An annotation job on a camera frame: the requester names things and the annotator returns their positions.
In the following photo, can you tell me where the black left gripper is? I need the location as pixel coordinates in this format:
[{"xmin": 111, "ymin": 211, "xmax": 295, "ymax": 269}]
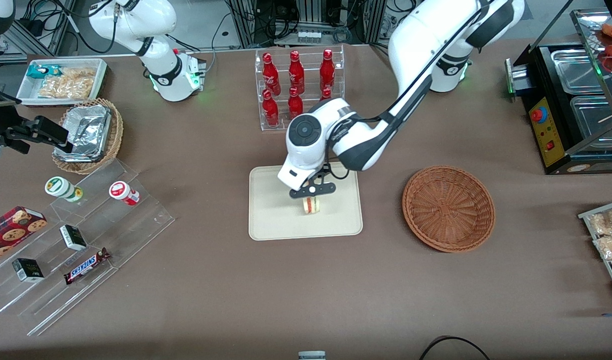
[{"xmin": 289, "ymin": 171, "xmax": 336, "ymax": 200}]

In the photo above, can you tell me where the beige plastic tray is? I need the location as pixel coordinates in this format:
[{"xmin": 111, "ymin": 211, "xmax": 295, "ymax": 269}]
[{"xmin": 249, "ymin": 164, "xmax": 363, "ymax": 242}]

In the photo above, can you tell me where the small brown wicker basket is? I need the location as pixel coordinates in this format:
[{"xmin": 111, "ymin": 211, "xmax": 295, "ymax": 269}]
[{"xmin": 52, "ymin": 97, "xmax": 124, "ymax": 175}]

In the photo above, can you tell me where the large round brown wicker basket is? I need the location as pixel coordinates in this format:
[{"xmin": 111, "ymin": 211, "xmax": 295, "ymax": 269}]
[{"xmin": 402, "ymin": 165, "xmax": 496, "ymax": 253}]

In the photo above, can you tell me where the white rectangular snack bin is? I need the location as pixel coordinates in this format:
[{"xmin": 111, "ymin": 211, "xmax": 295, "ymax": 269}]
[{"xmin": 16, "ymin": 58, "xmax": 109, "ymax": 107}]

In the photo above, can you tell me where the aluminium foil container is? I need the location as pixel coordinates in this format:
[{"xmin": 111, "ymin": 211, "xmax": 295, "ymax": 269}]
[{"xmin": 55, "ymin": 104, "xmax": 112, "ymax": 162}]

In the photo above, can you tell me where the cup with green label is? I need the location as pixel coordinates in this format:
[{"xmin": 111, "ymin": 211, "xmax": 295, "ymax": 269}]
[{"xmin": 45, "ymin": 176, "xmax": 84, "ymax": 204}]

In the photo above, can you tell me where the clear bag of chips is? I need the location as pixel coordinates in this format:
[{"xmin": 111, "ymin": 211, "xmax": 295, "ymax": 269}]
[{"xmin": 38, "ymin": 67, "xmax": 97, "ymax": 100}]

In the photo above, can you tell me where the teal snack packet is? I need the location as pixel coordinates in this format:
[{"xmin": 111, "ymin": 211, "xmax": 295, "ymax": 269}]
[{"xmin": 26, "ymin": 64, "xmax": 62, "ymax": 81}]

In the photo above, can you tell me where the red cookie box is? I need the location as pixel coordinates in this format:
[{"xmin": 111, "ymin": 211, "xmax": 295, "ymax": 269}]
[{"xmin": 0, "ymin": 205, "xmax": 48, "ymax": 266}]

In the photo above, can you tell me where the cup with red label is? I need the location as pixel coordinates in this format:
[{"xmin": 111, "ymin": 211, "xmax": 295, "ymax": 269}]
[{"xmin": 109, "ymin": 180, "xmax": 141, "ymax": 207}]

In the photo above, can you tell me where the small black box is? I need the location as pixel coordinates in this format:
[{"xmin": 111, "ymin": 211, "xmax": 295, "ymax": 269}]
[
  {"xmin": 12, "ymin": 257, "xmax": 45, "ymax": 284},
  {"xmin": 59, "ymin": 224, "xmax": 88, "ymax": 252}
]

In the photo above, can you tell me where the clear acrylic stepped display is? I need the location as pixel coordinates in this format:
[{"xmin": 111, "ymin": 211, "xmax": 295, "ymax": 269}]
[{"xmin": 0, "ymin": 158, "xmax": 176, "ymax": 337}]

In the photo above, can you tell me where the clear acrylic bottle rack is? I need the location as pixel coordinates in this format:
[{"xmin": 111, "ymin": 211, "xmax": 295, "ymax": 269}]
[{"xmin": 255, "ymin": 44, "xmax": 345, "ymax": 132}]

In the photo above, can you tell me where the Snickers chocolate bar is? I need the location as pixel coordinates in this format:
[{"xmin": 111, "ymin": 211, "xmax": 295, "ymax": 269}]
[{"xmin": 64, "ymin": 247, "xmax": 111, "ymax": 286}]

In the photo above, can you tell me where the black food warmer yellow panel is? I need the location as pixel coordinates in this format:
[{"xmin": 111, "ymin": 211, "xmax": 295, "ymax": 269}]
[{"xmin": 505, "ymin": 7, "xmax": 612, "ymax": 176}]

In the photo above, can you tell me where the steel warmer pan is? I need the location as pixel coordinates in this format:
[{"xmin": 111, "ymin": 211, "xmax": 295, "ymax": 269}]
[
  {"xmin": 570, "ymin": 95, "xmax": 612, "ymax": 151},
  {"xmin": 551, "ymin": 49, "xmax": 607, "ymax": 95}
]

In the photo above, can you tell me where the clear bag of snacks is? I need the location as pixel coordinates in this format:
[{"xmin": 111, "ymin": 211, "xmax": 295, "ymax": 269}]
[
  {"xmin": 587, "ymin": 207, "xmax": 612, "ymax": 236},
  {"xmin": 593, "ymin": 235, "xmax": 612, "ymax": 261}
]

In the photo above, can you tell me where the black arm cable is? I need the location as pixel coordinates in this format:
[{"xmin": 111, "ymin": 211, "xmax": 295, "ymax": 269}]
[{"xmin": 325, "ymin": 0, "xmax": 492, "ymax": 181}]

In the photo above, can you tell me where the aluminium frame rack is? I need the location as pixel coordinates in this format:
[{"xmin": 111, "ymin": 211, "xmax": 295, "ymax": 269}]
[{"xmin": 225, "ymin": 0, "xmax": 387, "ymax": 49}]

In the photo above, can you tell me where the black cable loop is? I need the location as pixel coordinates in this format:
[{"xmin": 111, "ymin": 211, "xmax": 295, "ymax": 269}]
[{"xmin": 418, "ymin": 335, "xmax": 491, "ymax": 360}]

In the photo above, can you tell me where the metal wire tray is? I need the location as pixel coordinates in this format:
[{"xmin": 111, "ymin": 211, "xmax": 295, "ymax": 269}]
[{"xmin": 578, "ymin": 199, "xmax": 612, "ymax": 306}]

